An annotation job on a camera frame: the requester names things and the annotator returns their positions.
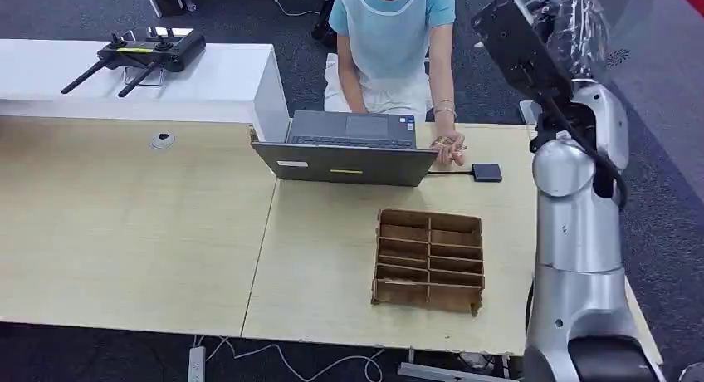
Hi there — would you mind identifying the black chair base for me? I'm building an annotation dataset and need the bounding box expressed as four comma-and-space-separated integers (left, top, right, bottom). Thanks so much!
310, 0, 341, 47

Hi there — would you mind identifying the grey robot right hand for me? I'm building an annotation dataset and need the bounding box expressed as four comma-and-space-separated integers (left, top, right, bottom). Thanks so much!
527, 0, 613, 81

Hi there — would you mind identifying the grey laptop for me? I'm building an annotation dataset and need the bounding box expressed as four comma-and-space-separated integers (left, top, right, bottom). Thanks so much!
250, 110, 439, 188

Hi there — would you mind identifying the person's left hand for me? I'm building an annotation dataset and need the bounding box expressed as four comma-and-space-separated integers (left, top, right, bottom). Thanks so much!
429, 127, 468, 167

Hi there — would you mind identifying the black usb hub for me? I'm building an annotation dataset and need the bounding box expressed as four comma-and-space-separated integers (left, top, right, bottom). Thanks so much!
472, 163, 504, 184

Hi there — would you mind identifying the white floor cable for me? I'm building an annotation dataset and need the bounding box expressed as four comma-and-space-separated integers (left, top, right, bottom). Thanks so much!
198, 335, 386, 382

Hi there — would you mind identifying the person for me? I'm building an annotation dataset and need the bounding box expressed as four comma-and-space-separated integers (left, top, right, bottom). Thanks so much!
323, 0, 468, 167

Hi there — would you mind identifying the clear controller stand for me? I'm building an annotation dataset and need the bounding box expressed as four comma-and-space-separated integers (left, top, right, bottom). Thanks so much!
121, 66, 166, 89

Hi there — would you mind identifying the clear plastic wrap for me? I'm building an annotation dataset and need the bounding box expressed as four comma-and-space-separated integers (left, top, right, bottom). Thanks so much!
544, 0, 613, 82

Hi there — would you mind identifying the thin white cable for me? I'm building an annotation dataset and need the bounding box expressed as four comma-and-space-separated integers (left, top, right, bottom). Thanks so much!
271, 0, 321, 17

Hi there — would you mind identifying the wooden compartment box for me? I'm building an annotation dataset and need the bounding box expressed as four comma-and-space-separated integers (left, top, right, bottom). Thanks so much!
370, 208, 486, 318

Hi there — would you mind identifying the white counter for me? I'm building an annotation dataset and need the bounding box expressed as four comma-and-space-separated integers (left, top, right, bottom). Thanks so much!
0, 38, 291, 144

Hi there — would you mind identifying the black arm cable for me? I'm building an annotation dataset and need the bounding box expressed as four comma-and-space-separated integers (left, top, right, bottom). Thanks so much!
529, 93, 629, 210

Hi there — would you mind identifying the white power strip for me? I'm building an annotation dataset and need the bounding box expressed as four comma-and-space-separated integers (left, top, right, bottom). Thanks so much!
188, 345, 207, 382

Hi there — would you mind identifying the black remote controller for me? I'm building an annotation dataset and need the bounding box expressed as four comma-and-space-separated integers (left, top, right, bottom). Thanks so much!
60, 27, 208, 99

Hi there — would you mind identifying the metal desk foot bar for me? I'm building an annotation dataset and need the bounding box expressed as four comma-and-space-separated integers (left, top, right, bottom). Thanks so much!
397, 361, 521, 382

